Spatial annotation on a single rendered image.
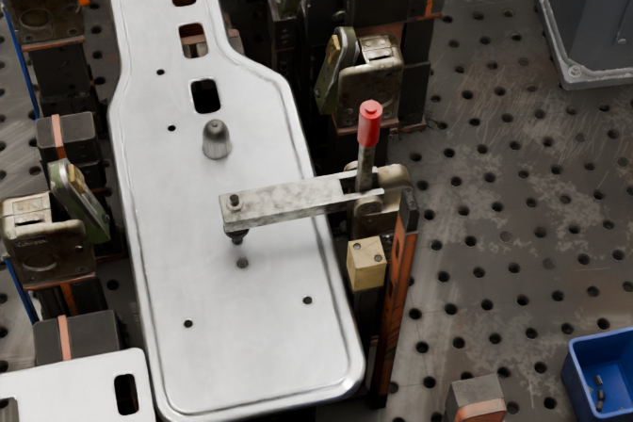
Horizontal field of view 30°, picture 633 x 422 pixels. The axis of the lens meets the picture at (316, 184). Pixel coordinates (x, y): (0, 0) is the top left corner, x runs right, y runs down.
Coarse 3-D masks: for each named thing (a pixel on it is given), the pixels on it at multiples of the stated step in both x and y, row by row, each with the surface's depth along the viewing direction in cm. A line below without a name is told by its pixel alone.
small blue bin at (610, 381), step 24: (600, 336) 149; (624, 336) 151; (576, 360) 147; (600, 360) 155; (624, 360) 155; (576, 384) 149; (600, 384) 154; (624, 384) 155; (576, 408) 151; (600, 408) 152; (624, 408) 153
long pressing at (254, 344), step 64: (128, 0) 149; (128, 64) 144; (192, 64) 144; (256, 64) 144; (128, 128) 138; (192, 128) 139; (256, 128) 139; (128, 192) 134; (192, 192) 134; (192, 256) 130; (256, 256) 130; (320, 256) 130; (192, 320) 126; (256, 320) 126; (320, 320) 126; (192, 384) 122; (256, 384) 122; (320, 384) 122
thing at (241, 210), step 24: (240, 192) 126; (264, 192) 126; (288, 192) 126; (312, 192) 126; (336, 192) 126; (360, 192) 126; (240, 216) 124; (264, 216) 124; (288, 216) 125; (312, 216) 127
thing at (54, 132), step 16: (48, 128) 139; (64, 128) 140; (80, 128) 140; (48, 144) 138; (64, 144) 139; (80, 144) 139; (96, 144) 140; (48, 160) 140; (80, 160) 142; (96, 160) 143; (48, 176) 144; (96, 176) 145; (96, 192) 149; (112, 224) 158; (112, 240) 159; (96, 256) 162; (112, 256) 162; (128, 256) 163
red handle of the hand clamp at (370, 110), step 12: (360, 108) 115; (372, 108) 115; (360, 120) 116; (372, 120) 115; (360, 132) 117; (372, 132) 117; (360, 144) 120; (372, 144) 119; (360, 156) 122; (372, 156) 121; (360, 168) 123; (372, 168) 123; (360, 180) 125
